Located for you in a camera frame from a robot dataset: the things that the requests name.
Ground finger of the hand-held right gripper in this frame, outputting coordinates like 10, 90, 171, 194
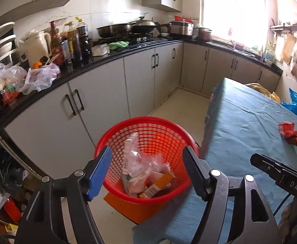
250, 153, 297, 181

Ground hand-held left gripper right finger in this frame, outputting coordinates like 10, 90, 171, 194
183, 145, 282, 244

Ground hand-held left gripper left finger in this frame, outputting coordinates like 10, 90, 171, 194
14, 146, 113, 244

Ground torn orange carton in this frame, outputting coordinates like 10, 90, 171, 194
138, 171, 177, 199

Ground translucent white plastic bag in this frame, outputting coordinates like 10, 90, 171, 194
132, 152, 172, 191

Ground red plastic basket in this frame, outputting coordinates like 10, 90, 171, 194
95, 116, 199, 205

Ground person's right forearm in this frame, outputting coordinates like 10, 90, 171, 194
278, 198, 297, 244

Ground blue tablecloth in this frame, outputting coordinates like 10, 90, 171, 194
132, 77, 297, 244

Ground orange stool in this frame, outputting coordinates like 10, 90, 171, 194
104, 191, 151, 224

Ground grey lower kitchen cabinets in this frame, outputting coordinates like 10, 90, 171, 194
3, 41, 282, 181

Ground yellow plastic bag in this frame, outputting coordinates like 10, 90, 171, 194
245, 83, 281, 103

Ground steel shelf rack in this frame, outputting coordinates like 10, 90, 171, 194
0, 102, 52, 234

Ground white plastic shopping bag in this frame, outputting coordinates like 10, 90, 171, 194
19, 62, 61, 96

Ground wooden cutting board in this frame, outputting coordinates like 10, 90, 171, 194
282, 34, 297, 65

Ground red packets on counter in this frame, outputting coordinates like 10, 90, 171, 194
2, 85, 20, 106

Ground small white box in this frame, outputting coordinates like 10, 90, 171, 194
91, 43, 109, 56

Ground green cloth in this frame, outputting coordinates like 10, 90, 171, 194
108, 41, 130, 51

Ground dark soy sauce bottle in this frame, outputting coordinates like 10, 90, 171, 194
76, 18, 93, 60

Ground clear plastic food bags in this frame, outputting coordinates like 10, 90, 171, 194
0, 63, 27, 101

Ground brown cooking pot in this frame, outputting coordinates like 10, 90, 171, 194
198, 27, 213, 41

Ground white electric kettle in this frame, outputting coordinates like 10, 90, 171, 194
16, 30, 52, 68

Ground dark frying pan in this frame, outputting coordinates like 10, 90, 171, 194
96, 23, 136, 38

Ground silver rice cooker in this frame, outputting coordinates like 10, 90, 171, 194
169, 21, 195, 36

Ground black lidded wok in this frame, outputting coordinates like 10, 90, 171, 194
131, 16, 159, 34

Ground red basin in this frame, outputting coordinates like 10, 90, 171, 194
174, 15, 195, 23

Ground kitchen window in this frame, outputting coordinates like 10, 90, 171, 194
202, 0, 271, 49

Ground white dish rack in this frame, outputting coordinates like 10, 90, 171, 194
0, 22, 20, 68

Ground black cable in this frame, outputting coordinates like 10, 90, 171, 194
273, 193, 291, 216

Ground wall rail rack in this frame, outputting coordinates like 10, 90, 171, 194
270, 20, 297, 32

